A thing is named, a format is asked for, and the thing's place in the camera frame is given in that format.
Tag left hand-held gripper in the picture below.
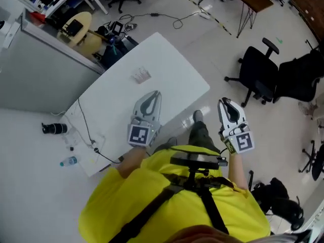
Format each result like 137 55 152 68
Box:
127 90 162 149

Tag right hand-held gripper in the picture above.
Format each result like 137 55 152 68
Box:
218 97 255 154

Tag small clear plastic box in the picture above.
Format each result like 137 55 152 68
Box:
131 67 152 83

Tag person's left forearm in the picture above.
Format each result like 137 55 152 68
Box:
116 145 150 179

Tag person's right forearm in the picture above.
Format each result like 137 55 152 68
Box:
226 150 250 191

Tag dark trousers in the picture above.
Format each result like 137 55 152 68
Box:
188 120 221 154

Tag dark blue bag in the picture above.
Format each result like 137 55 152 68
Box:
95 21 139 69

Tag white power strip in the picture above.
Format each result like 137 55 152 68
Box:
88 140 102 152

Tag black office chair with jacket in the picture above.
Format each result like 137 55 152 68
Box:
272 49 322 103

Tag black flask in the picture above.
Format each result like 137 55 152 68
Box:
42 122 68 135

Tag black chair base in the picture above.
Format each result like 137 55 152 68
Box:
298 140 324 182

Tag black backpack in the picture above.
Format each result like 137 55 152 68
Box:
249 177 305 231

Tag yellow black floor tape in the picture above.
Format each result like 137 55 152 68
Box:
180 0 232 35

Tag clear water bottle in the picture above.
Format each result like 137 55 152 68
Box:
59 156 79 167

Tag yellow shirt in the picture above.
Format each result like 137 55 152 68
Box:
78 144 271 243

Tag grey partition cabinet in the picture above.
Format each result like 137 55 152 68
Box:
0 8 106 114

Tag wooden cabinet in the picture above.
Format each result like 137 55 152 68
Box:
290 0 324 43

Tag black chest camera mount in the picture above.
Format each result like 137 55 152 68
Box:
170 149 229 187

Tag black power cable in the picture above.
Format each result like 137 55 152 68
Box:
77 98 123 165

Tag white cable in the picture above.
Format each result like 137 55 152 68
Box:
50 104 95 146

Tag black floor cable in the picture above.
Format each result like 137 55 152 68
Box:
118 12 203 30

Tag black harness straps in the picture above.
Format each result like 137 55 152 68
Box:
108 177 231 243

